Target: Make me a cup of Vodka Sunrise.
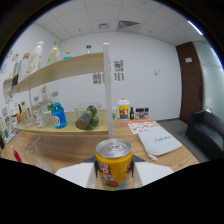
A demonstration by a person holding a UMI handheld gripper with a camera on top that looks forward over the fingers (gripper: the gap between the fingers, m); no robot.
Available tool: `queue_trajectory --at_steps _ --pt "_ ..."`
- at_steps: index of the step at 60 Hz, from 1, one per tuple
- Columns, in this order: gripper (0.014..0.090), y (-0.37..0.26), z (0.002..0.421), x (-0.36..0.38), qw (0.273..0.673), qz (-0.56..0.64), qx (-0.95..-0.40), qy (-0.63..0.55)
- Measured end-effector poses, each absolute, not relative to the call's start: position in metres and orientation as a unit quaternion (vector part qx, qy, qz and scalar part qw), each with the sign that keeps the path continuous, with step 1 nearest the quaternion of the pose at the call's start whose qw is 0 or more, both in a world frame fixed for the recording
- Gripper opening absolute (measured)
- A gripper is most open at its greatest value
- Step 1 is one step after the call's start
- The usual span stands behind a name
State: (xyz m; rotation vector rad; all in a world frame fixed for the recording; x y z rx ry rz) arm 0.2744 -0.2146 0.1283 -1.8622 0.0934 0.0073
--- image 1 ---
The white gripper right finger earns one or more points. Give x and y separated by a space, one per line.
153 173

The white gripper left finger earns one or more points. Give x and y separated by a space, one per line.
75 173

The yellow drink can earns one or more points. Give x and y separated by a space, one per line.
113 166

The clear bottle orange cap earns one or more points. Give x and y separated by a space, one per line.
26 116

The clear bottle green cap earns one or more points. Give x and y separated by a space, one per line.
53 53

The white cloth pouch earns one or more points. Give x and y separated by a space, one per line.
160 141

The orange printed menu card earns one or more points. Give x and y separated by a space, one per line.
143 126

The dark wooden muddler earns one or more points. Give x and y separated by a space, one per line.
83 120

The blue liquid bottle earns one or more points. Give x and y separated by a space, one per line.
59 118

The glass jar of limes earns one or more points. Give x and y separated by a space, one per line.
93 115

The black armchair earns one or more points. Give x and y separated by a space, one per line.
206 133

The brown door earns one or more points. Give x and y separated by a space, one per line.
190 83

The white two-tier wooden shelf rack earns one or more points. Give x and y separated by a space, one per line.
66 68

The black silver tall canister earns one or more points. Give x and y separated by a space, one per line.
16 75

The glass jar wooden lid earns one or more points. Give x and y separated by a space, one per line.
25 66

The small light blue bottle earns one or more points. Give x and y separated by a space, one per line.
67 55

